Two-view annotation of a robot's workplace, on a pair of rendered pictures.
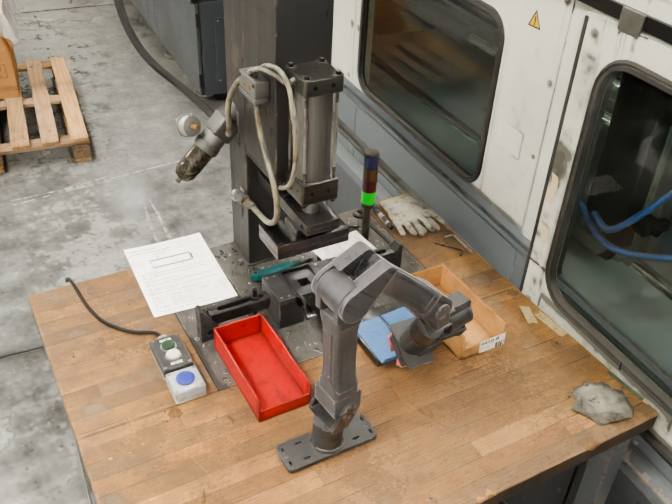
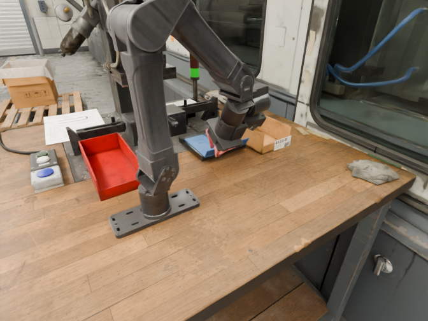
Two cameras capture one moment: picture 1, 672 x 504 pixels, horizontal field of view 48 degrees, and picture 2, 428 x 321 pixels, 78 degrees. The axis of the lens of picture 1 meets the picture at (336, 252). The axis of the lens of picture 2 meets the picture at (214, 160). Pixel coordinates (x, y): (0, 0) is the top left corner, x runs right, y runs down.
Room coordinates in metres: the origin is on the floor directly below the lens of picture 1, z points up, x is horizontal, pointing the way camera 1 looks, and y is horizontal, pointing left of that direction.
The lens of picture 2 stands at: (0.53, -0.12, 1.31)
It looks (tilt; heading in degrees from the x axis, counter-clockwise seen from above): 31 degrees down; 358
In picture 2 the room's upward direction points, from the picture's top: straight up
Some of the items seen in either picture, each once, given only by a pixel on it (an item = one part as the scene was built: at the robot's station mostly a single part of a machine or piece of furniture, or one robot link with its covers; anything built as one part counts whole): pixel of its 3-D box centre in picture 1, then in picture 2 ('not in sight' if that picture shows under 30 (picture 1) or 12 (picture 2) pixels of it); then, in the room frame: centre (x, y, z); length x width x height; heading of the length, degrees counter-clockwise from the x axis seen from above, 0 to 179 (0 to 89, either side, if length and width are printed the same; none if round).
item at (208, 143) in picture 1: (210, 140); (83, 26); (1.60, 0.31, 1.25); 0.19 x 0.07 x 0.19; 121
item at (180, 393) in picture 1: (186, 388); (48, 182); (1.12, 0.30, 0.90); 0.07 x 0.07 x 0.06; 31
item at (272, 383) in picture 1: (260, 364); (110, 162); (1.18, 0.15, 0.93); 0.25 x 0.12 x 0.06; 31
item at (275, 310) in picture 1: (308, 293); (155, 125); (1.42, 0.06, 0.94); 0.20 x 0.10 x 0.07; 121
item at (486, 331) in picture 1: (452, 310); (252, 128); (1.40, -0.29, 0.93); 0.25 x 0.13 x 0.08; 31
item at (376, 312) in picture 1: (390, 331); (211, 142); (1.33, -0.14, 0.91); 0.17 x 0.16 x 0.02; 121
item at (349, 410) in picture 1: (332, 404); (154, 172); (1.01, -0.01, 1.00); 0.09 x 0.06 x 0.06; 37
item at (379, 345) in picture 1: (382, 337); (204, 142); (1.28, -0.12, 0.93); 0.15 x 0.07 x 0.03; 29
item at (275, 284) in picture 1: (308, 279); (153, 113); (1.42, 0.06, 0.98); 0.20 x 0.10 x 0.01; 121
